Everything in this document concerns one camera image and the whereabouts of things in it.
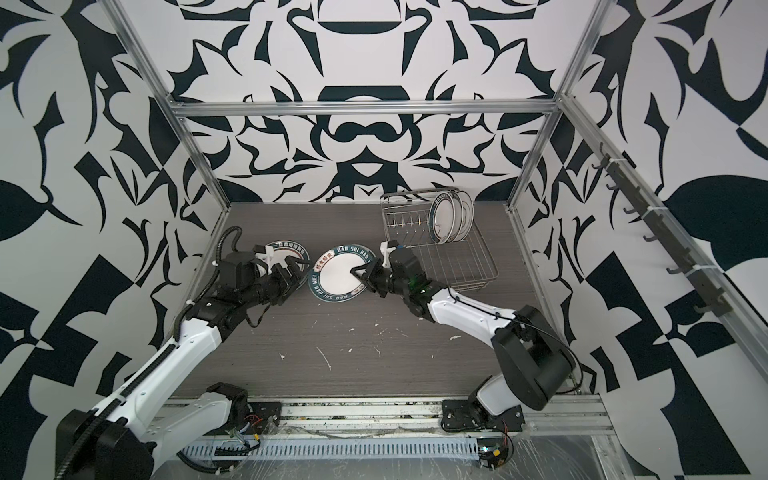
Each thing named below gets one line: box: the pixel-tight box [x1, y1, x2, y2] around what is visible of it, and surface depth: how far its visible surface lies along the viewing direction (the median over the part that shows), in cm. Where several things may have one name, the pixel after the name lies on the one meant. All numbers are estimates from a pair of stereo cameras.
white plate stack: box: [428, 190, 475, 245], surface depth 102 cm
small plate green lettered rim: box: [308, 244, 376, 303], surface depth 83 cm
